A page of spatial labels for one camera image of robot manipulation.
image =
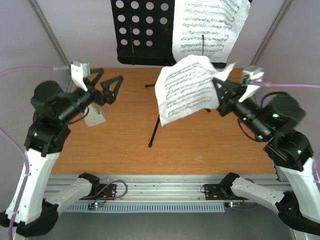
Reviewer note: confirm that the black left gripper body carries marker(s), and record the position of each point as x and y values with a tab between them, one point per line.
99	98

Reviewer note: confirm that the right aluminium corner post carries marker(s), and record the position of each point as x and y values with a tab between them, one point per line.
272	30

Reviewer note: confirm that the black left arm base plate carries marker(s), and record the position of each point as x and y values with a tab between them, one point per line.
104	192

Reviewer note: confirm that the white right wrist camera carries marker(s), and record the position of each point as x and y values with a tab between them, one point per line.
250	75

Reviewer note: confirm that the grey slotted cable duct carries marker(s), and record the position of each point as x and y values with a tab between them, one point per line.
130	207

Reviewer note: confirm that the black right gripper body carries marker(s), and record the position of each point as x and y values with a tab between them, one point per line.
229	100

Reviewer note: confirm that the white sheet music page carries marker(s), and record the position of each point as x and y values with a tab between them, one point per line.
187	87
207	27

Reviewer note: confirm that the aluminium corner post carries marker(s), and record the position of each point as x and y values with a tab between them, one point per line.
48	29
272	30

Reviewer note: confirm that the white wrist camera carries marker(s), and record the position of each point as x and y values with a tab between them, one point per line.
80	70
250	75

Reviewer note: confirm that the black tripod music stand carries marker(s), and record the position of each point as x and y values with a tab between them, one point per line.
144	31

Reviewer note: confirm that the left aluminium corner post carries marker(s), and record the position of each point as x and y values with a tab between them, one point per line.
48	29

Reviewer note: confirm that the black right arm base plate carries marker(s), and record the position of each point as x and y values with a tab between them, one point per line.
217	192

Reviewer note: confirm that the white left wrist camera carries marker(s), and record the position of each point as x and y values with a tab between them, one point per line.
80	70

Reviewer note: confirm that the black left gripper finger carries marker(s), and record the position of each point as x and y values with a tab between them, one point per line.
110	89
91	84

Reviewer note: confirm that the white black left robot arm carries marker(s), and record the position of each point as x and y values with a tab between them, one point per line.
30	213

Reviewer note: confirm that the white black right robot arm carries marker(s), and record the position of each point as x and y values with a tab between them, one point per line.
290	150

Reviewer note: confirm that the aluminium front frame rails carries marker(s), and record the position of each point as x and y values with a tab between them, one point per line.
165	188

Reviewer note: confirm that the white grey metronome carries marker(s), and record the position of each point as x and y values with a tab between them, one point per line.
94	115

